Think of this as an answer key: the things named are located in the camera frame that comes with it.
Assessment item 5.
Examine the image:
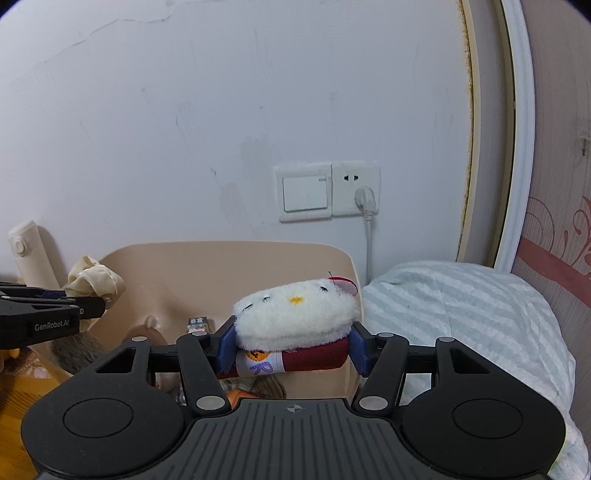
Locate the white plug and cable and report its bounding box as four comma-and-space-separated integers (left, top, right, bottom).
353, 185, 381, 287

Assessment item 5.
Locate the grey hedgehog plush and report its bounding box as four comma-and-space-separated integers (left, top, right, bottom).
50, 332, 107, 375

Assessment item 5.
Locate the brown monkey plush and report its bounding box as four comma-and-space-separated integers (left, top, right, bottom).
121, 315, 179, 394

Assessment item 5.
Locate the long cartoon printed box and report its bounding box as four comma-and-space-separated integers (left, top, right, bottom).
187, 316, 211, 336

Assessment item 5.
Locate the wooden door frame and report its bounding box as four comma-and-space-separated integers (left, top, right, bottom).
457, 1, 536, 272

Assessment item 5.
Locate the cream thermos bottle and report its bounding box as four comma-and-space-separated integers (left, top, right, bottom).
8, 220, 60, 290

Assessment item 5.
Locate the cream fabric scrunchie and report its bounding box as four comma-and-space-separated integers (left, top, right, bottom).
63, 256, 126, 309

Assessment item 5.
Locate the green plaid cloth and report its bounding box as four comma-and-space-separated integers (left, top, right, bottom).
249, 375, 287, 400

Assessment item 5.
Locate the striped blue bedding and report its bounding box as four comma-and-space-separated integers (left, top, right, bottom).
362, 261, 590, 479

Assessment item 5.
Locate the orange plastic bottle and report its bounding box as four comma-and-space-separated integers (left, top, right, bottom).
226, 389, 257, 408

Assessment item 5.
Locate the white wall switch socket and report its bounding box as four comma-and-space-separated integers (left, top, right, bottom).
274, 161, 381, 223

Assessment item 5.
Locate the beige plastic storage bin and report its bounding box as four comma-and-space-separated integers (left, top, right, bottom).
32, 240, 365, 402

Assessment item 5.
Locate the white kitty plush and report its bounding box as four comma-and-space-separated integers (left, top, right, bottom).
218, 276, 360, 379

